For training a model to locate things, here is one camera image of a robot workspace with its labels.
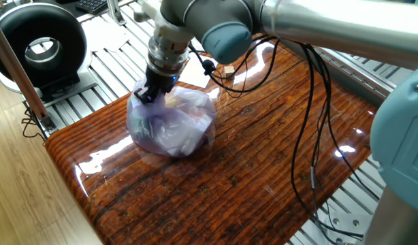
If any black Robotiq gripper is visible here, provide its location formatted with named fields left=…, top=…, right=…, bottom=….
left=133, top=64, right=180, bottom=105

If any purple translucent plastic bag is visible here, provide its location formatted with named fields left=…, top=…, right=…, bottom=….
left=126, top=78, right=218, bottom=158

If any white paper card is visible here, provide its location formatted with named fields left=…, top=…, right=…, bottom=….
left=178, top=50, right=219, bottom=88

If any white paper sheet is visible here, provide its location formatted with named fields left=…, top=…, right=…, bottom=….
left=81, top=16, right=130, bottom=52

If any black computer keyboard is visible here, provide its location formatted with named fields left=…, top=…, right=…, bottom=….
left=75, top=0, right=110, bottom=15

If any glossy wood-grain board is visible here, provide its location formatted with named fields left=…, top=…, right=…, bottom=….
left=45, top=33, right=379, bottom=245

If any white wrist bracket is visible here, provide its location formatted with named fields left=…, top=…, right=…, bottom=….
left=133, top=0, right=196, bottom=44

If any metal upright bracket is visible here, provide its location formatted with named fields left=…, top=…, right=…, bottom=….
left=106, top=0, right=127, bottom=27

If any thin black floor cable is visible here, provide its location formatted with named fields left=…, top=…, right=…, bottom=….
left=20, top=103, right=48, bottom=146

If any brown wooden post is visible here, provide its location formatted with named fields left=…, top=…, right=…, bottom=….
left=0, top=13, right=59, bottom=135

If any black ring-shaped device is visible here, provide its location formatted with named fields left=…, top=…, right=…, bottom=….
left=0, top=2, right=98, bottom=107

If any black cable with grey tag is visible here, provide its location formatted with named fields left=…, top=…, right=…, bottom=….
left=290, top=42, right=365, bottom=245

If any black hanging cable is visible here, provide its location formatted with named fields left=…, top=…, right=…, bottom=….
left=307, top=44, right=382, bottom=201

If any aluminium profile rail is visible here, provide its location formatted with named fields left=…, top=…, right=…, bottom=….
left=280, top=39, right=414, bottom=108

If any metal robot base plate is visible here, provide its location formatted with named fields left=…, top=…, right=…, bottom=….
left=326, top=203, right=366, bottom=245

